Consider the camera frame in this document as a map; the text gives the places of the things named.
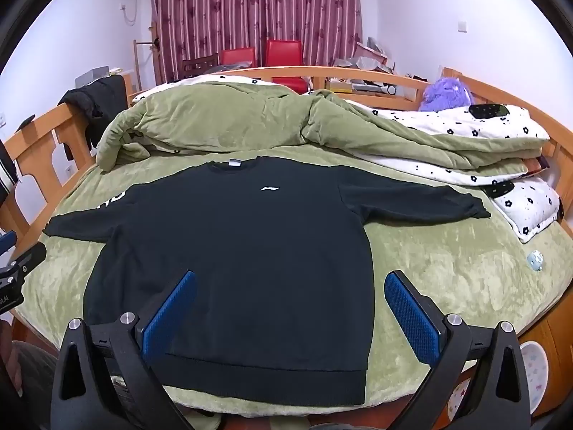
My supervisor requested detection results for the black sweatshirt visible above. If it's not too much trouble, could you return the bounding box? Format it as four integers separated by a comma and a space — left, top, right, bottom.
42, 159, 492, 406

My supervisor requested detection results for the maroon floral curtain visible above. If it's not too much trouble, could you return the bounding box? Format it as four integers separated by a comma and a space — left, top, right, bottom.
150, 0, 363, 86

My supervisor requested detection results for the red chair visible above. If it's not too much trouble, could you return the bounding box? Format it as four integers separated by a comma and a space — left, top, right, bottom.
265, 38, 309, 95
219, 47, 257, 67

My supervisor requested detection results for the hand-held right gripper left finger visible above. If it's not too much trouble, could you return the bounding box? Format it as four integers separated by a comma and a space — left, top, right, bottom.
50, 270, 198, 430

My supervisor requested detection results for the wooden bed frame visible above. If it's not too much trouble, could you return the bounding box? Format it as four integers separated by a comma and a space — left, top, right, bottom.
0, 65, 573, 430

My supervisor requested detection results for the desk clutter pile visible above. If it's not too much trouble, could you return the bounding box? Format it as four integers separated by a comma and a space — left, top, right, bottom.
313, 69, 422, 101

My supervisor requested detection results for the striped cloth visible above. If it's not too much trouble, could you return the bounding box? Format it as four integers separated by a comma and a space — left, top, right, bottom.
0, 141, 21, 209

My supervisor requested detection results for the green fleece bed sheet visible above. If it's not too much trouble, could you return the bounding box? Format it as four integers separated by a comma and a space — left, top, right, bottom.
9, 143, 573, 422

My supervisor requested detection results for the black jacket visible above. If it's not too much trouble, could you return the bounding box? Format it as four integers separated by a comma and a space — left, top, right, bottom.
58, 74, 130, 162

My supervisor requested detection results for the grey box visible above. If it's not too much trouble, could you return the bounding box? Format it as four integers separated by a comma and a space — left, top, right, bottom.
75, 67, 110, 88

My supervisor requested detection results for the white floral pillow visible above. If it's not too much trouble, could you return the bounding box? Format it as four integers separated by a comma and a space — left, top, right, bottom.
483, 177, 562, 245

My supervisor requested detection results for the dark wooden chair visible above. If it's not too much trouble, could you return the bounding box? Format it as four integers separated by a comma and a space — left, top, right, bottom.
181, 54, 220, 82

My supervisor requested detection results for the green floral quilt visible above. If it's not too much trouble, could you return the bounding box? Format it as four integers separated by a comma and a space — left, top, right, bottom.
96, 74, 551, 186

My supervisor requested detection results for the white plastic basin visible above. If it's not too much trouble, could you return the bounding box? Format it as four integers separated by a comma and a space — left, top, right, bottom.
519, 340, 549, 417

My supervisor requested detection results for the wooden coat rack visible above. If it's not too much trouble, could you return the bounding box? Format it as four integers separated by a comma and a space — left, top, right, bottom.
133, 27, 162, 92

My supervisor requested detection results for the purple plush toy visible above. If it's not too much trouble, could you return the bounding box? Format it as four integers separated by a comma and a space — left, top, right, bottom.
418, 76, 475, 113

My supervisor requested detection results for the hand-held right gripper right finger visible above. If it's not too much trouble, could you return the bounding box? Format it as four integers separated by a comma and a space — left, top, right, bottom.
384, 270, 531, 430

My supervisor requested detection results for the small pale blue toy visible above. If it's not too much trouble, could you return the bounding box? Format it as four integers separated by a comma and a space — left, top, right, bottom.
526, 248, 547, 274

